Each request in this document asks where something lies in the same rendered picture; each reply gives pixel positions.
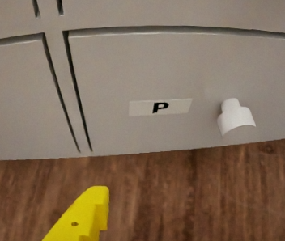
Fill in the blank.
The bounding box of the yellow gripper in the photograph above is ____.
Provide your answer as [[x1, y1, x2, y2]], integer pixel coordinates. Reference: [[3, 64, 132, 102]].
[[42, 186, 109, 241]]

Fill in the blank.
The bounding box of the white chest of drawers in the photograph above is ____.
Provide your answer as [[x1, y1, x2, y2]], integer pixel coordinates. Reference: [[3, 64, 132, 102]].
[[0, 0, 285, 160]]

